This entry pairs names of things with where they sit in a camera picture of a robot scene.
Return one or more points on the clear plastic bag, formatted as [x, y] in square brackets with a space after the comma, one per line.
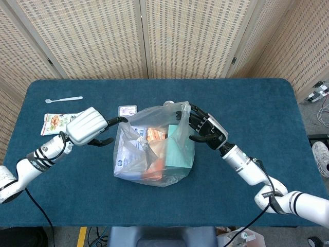
[154, 114]

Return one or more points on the black floor object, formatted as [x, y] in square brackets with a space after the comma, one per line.
[25, 238]

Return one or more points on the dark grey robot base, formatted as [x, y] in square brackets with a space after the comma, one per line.
[159, 235]

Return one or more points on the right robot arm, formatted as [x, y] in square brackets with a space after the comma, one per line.
[308, 203]

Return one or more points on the blue table cloth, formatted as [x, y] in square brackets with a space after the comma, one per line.
[244, 103]

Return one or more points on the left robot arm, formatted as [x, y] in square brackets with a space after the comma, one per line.
[28, 167]

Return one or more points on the clear plastic container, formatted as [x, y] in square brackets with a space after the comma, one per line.
[244, 238]

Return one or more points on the yellow floor tape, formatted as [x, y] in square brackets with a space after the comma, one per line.
[82, 236]

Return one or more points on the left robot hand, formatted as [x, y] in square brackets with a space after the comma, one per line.
[84, 126]

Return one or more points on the teal cardboard box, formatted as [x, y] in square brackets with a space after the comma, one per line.
[177, 154]

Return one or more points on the orange snack package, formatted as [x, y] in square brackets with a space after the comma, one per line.
[154, 169]

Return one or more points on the white snack packet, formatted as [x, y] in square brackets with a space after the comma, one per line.
[54, 123]

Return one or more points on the white lavender package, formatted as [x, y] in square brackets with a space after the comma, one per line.
[126, 159]

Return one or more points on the black metal frame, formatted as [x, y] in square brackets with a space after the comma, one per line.
[318, 140]

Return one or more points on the small white plastic box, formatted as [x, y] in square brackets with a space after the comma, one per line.
[126, 110]

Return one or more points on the white sneaker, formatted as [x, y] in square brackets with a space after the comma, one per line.
[321, 157]

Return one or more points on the white toothbrush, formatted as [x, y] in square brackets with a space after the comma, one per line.
[66, 98]

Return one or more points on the white power strip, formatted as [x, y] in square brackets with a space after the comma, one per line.
[314, 95]

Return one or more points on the black screen hinge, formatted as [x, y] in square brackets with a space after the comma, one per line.
[234, 60]
[50, 62]

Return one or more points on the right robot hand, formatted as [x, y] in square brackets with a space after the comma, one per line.
[213, 131]

